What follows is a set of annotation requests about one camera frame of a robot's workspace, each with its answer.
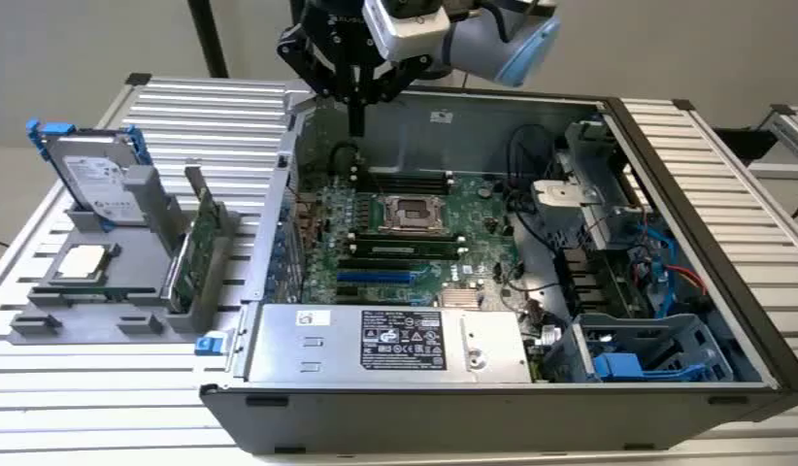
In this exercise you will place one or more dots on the silver chipset heat sink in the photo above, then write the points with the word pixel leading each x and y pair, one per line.
pixel 462 298

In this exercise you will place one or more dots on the CPU socket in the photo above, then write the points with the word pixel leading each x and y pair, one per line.
pixel 385 213

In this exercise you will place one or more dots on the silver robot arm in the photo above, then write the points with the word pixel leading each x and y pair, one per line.
pixel 476 43

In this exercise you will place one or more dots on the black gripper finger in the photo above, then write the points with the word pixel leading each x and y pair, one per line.
pixel 392 82
pixel 315 73

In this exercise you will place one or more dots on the green RAM stick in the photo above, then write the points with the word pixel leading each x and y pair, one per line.
pixel 95 292

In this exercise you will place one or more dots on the blue expansion slot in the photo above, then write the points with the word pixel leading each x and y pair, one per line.
pixel 372 280

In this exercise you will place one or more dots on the hard disk in blue carrier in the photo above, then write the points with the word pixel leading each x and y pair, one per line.
pixel 95 179

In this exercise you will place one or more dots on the green motherboard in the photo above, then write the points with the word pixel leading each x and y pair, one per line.
pixel 483 233

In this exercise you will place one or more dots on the silver metal drive cage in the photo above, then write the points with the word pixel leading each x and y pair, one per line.
pixel 558 194

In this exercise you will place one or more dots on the black stand pole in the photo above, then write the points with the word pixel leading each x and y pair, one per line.
pixel 211 43

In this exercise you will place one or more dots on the grey parts rack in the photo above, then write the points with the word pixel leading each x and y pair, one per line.
pixel 88 315

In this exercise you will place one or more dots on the long black expansion slot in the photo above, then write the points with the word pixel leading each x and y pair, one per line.
pixel 372 264

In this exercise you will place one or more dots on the blue case latch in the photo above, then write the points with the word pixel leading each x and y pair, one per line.
pixel 208 344

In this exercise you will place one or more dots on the blue plastic drive carrier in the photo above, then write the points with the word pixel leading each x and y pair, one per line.
pixel 615 366

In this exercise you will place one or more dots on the grey open PC case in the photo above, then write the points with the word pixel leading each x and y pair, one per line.
pixel 438 417

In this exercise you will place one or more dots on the silver power supply unit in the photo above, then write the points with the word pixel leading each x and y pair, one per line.
pixel 333 359

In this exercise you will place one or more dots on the silver CPU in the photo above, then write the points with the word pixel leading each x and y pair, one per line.
pixel 81 262

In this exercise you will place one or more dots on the grey plastic disk bay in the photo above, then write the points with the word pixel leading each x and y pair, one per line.
pixel 638 324

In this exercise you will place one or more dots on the aluminium frame table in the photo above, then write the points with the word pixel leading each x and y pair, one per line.
pixel 787 121

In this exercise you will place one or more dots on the short black expansion slot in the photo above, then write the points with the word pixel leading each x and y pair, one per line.
pixel 348 291

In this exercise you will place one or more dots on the Nvidia Quadro graphics card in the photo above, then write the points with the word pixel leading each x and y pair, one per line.
pixel 201 252

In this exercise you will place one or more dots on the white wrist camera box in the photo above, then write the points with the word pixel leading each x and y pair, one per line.
pixel 405 34

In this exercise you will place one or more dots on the dark RAM stick white label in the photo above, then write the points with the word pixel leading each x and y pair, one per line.
pixel 399 249

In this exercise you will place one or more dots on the coin cell battery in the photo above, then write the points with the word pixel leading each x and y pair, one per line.
pixel 482 191

